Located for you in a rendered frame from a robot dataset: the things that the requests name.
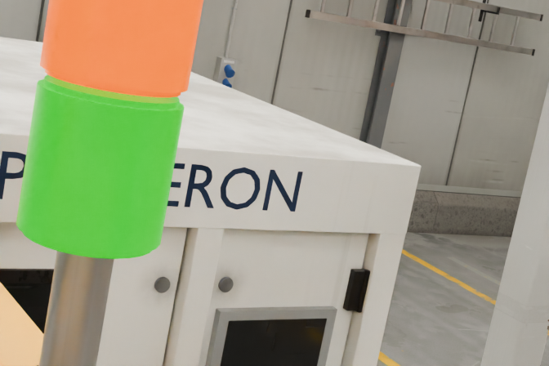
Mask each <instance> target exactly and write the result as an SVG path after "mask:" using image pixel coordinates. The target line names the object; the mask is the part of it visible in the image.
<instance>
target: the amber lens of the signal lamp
mask: <svg viewBox="0 0 549 366"><path fill-rule="evenodd" d="M202 7H203V0H49V6H48V12H47V22H46V28H45V33H44V39H43V45H42V54H41V60H40V66H42V67H43V68H44V69H45V73H47V74H48V75H50V76H52V77H53V78H57V79H59V80H62V81H65V82H68V83H73V84H77V85H80V86H84V87H90V88H95V89H99V90H102V91H108V92H117V93H122V94H128V95H134V96H150V97H177V96H180V95H181V93H182V92H186V91H188V86H189V80H190V72H191V67H192V63H193V58H194V49H195V44H196V39H197V35H198V30H199V21H200V16H201V11H202Z"/></svg>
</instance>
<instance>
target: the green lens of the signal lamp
mask: <svg viewBox="0 0 549 366"><path fill-rule="evenodd" d="M184 108H185V107H184V105H183V104H182V103H180V100H179V98H178V97H150V96H134V95H128V94H122V93H117V92H111V91H102V90H99V89H95V88H90V87H84V86H80V85H77V84H73V83H68V82H65V81H62V80H59V79H57V78H53V77H52V76H50V75H46V76H45V77H44V79H42V80H38V82H37V87H36V93H35V99H34V104H33V115H32V121H31V126H30V132H29V142H28V148H27V154H26V159H25V169H24V175H23V181H22V186H21V192H20V202H19V208H18V213H17V219H16V225H17V226H18V228H19V230H21V231H22V232H23V234H24V236H25V237H27V238H28V239H30V240H31V241H33V242H35V243H38V244H40V245H42V246H43V247H46V248H50V249H53V250H56V251H59V252H65V253H69V254H73V255H77V256H83V257H94V258H107V259H124V258H133V257H142V256H144V255H146V254H148V253H150V252H151V251H153V250H155V249H156V248H157V247H158V246H159V245H160V243H161V238H162V233H163V225H164V220H165V216H166V211H167V202H168V197H169V192H170V188H171V183H172V174H173V169H174V164H175V160H176V151H177V146H178V141H179V136H180V132H181V123H182V119H183V113H184Z"/></svg>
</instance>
